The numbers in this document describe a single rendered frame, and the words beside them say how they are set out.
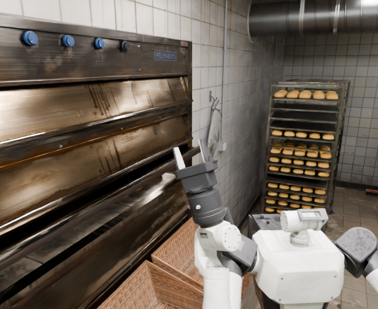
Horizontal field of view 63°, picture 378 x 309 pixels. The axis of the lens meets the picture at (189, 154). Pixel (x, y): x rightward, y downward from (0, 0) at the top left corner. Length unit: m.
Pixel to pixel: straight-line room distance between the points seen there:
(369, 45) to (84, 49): 4.57
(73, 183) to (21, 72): 0.46
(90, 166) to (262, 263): 0.81
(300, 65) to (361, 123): 1.31
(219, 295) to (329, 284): 0.40
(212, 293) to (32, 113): 0.82
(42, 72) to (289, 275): 1.06
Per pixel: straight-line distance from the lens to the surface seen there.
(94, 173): 1.41
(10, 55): 1.17
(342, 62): 5.39
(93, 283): 1.61
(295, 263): 1.03
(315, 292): 1.10
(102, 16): 1.46
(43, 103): 1.23
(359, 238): 1.17
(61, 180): 1.30
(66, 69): 1.30
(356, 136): 5.50
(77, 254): 1.48
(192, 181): 0.80
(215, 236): 0.80
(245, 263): 1.00
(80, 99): 1.34
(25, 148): 1.18
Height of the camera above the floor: 1.96
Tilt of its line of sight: 16 degrees down
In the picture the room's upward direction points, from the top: straight up
